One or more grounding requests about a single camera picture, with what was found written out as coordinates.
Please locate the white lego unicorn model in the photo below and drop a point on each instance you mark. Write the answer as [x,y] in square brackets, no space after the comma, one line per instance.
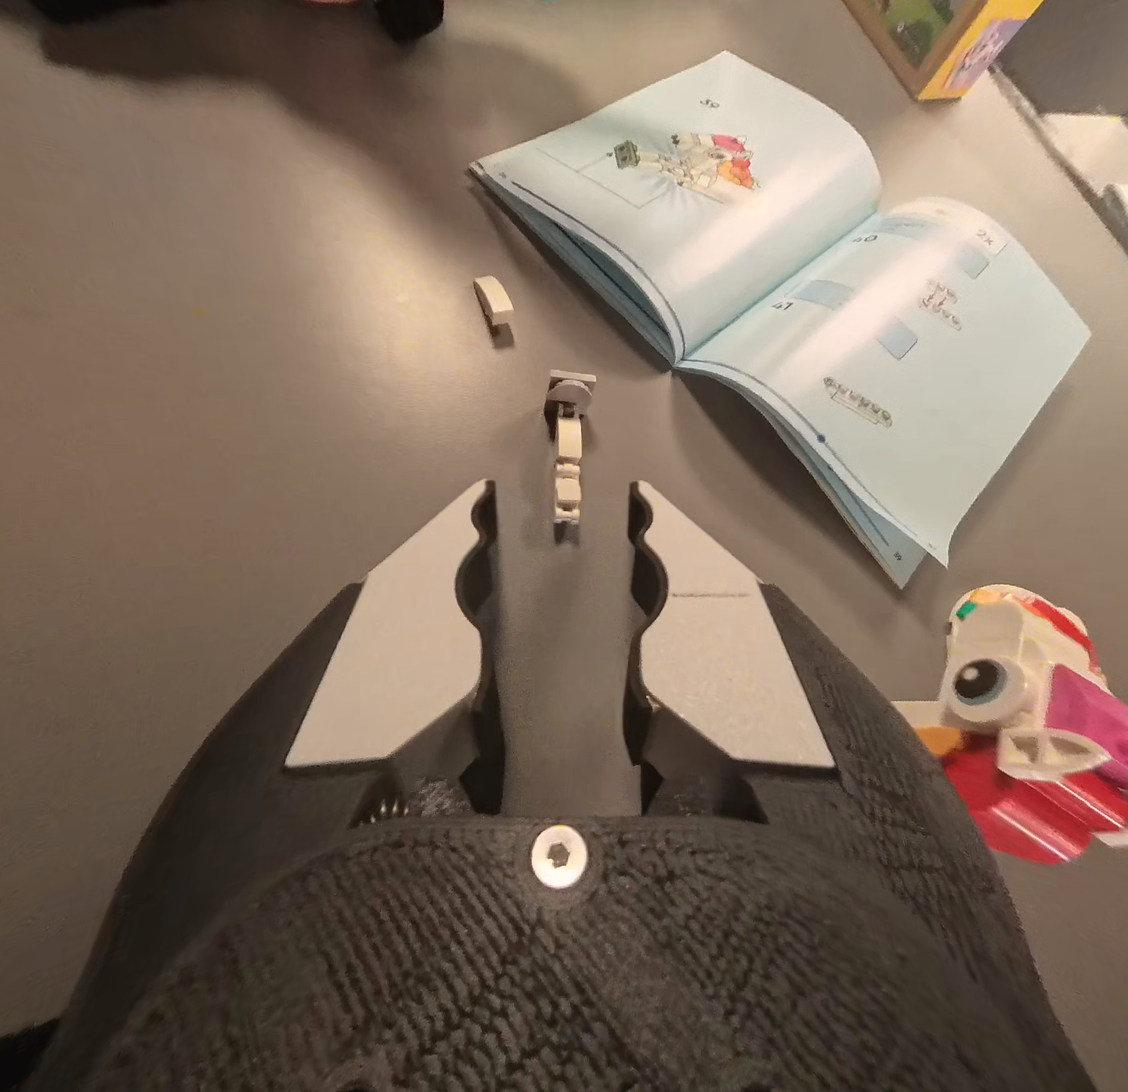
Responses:
[996,679]

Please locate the open light blue instruction booklet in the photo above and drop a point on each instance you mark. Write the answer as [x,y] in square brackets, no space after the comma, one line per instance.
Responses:
[750,228]

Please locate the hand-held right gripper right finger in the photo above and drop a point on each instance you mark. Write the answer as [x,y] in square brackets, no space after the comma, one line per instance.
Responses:
[728,670]

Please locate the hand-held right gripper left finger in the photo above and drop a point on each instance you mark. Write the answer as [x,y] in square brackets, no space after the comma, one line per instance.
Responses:
[406,660]

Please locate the curved white lego piece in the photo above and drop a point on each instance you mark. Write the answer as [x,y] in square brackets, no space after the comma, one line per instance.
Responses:
[495,301]

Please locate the grey lego leg assembly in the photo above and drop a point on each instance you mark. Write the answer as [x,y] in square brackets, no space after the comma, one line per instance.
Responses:
[570,445]

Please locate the yellow unicorn lego box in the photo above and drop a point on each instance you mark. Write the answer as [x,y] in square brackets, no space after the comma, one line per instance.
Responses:
[934,17]

